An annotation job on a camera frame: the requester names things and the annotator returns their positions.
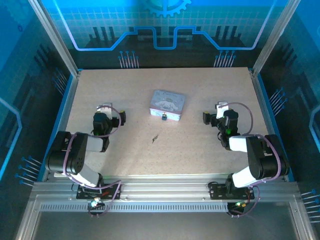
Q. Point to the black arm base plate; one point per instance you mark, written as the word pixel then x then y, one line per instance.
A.
pixel 110 192
pixel 217 191

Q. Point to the cartoon print tin box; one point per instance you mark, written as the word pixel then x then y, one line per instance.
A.
pixel 167 102

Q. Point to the aluminium front rail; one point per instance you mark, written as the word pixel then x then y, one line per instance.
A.
pixel 162 187

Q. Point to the aluminium frame post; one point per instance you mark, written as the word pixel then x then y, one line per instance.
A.
pixel 55 37
pixel 273 37

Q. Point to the small lit circuit board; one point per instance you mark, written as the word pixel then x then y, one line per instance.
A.
pixel 95 203
pixel 240 204

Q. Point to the small dark debris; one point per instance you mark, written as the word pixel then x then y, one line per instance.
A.
pixel 155 139

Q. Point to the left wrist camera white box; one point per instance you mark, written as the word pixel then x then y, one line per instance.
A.
pixel 106 108

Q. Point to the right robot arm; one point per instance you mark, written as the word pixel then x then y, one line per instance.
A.
pixel 240 143

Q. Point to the aluminium side rail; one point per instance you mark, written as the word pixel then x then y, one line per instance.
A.
pixel 66 117
pixel 263 105

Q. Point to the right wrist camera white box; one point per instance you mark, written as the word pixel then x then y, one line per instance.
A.
pixel 222 107

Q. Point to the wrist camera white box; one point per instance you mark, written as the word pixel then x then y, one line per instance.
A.
pixel 106 108
pixel 222 107

